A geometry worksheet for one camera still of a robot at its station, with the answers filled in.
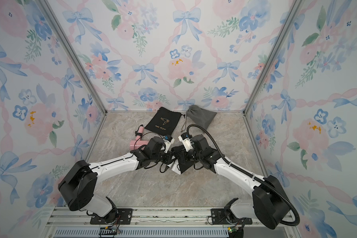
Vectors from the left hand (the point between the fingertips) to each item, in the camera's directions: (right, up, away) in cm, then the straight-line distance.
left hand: (177, 155), depth 84 cm
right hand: (-2, +5, -2) cm, 6 cm away
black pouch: (-10, +20, +29) cm, 37 cm away
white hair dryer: (-1, -7, -2) cm, 7 cm away
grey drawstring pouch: (+16, +23, +23) cm, 36 cm away
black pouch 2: (+3, +1, -14) cm, 14 cm away
